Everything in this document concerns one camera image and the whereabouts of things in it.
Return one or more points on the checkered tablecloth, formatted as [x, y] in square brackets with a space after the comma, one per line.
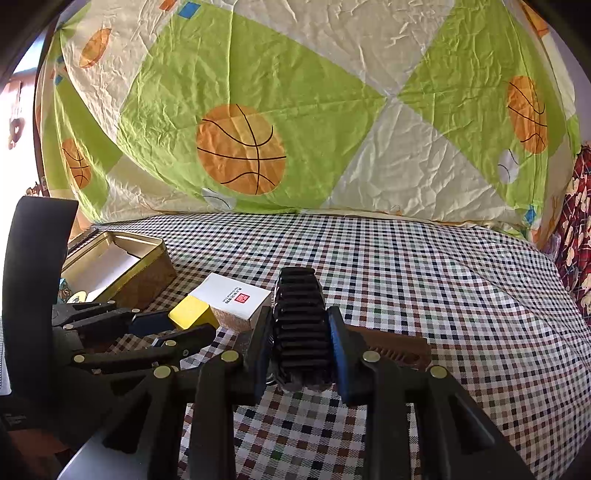
[438, 300]

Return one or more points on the white paper liner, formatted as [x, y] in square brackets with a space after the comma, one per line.
[113, 265]

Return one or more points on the brown wooden comb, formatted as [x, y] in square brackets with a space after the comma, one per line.
[397, 350]

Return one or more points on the white and brown carton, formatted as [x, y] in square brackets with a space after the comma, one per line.
[231, 295]

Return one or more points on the gold metal tin box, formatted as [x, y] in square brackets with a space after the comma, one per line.
[147, 277]

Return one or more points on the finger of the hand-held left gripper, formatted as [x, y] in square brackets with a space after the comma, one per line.
[147, 322]
[184, 341]

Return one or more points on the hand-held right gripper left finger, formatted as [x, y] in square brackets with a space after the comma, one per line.
[261, 364]

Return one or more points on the red patterned cloth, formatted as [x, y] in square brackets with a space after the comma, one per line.
[575, 230]

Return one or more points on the yellow block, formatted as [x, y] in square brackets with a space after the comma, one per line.
[191, 311]

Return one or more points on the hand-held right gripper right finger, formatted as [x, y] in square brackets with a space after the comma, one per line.
[339, 364]

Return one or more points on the basketball print blanket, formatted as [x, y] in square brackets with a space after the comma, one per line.
[323, 115]

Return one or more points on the black hair brush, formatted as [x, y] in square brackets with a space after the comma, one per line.
[300, 323]

